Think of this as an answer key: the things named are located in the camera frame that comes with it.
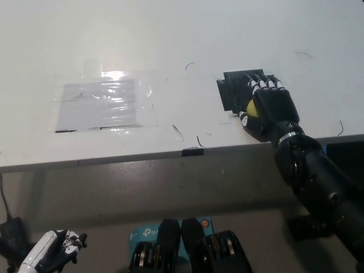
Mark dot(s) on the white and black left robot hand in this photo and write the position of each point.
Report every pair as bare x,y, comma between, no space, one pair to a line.
42,247

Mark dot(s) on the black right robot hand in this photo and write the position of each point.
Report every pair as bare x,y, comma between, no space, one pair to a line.
276,108

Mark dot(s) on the yellow and orange tennis ball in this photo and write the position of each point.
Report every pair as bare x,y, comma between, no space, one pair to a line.
252,108

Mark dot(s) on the black power adapter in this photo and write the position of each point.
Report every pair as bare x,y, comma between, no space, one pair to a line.
12,231

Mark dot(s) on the black tape patch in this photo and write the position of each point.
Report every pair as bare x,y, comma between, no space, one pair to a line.
233,91

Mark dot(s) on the white table leg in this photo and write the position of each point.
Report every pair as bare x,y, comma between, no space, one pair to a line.
37,196

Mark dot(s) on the teal router box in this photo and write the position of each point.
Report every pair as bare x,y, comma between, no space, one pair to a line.
142,234

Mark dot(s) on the black floor plate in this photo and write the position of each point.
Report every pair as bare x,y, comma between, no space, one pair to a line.
298,229

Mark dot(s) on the clear plastic taped sheet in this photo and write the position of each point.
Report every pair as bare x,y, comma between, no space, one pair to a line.
96,106

